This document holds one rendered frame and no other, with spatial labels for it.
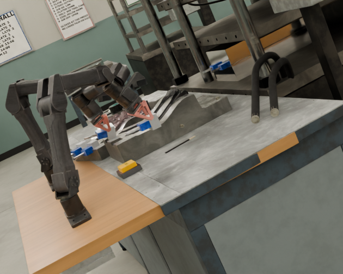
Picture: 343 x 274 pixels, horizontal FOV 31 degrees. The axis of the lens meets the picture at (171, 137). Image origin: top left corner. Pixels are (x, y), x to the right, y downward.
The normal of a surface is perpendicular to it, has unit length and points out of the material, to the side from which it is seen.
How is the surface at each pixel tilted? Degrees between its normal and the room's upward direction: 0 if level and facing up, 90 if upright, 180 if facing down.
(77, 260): 90
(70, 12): 90
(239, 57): 90
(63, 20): 90
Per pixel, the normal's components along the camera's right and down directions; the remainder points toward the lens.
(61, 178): -0.66, 0.11
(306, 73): 0.32, 0.09
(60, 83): 0.72, -0.16
